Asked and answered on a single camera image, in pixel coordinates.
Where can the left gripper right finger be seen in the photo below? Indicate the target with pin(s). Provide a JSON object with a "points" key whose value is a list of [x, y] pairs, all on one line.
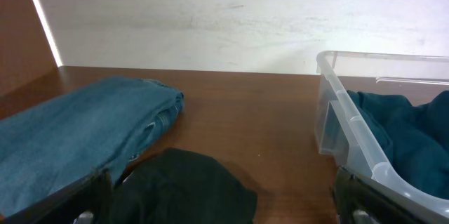
{"points": [[359, 199]]}

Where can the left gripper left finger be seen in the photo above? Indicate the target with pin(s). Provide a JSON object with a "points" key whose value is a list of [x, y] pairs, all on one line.
{"points": [[86, 195]]}

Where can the dark blue jeans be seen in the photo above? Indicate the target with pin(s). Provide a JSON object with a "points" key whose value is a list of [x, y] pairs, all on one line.
{"points": [[102, 126]]}

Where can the black garment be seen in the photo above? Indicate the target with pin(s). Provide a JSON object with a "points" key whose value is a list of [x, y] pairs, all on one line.
{"points": [[181, 187]]}

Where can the navy blue garment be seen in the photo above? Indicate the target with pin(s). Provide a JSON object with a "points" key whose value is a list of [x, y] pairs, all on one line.
{"points": [[414, 138]]}

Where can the clear plastic storage bin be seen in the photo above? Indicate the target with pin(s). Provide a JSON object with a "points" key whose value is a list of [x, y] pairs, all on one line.
{"points": [[341, 131]]}

